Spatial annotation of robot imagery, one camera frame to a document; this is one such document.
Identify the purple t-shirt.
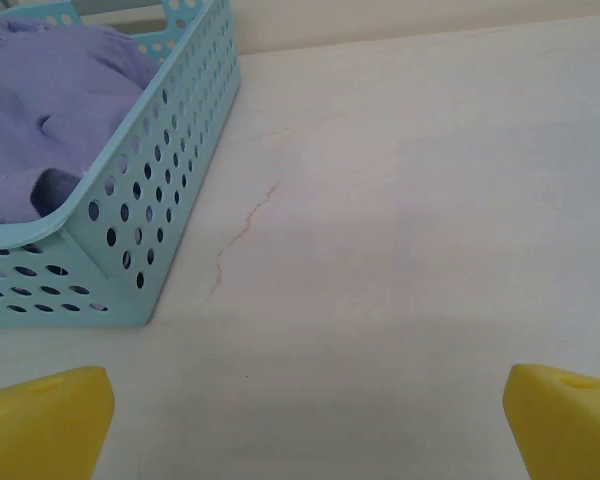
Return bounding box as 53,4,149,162
0,8,161,226

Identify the light blue perforated plastic basket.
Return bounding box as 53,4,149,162
0,0,243,330

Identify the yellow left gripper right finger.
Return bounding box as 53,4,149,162
502,363,600,480

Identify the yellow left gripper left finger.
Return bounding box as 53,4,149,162
0,365,116,480

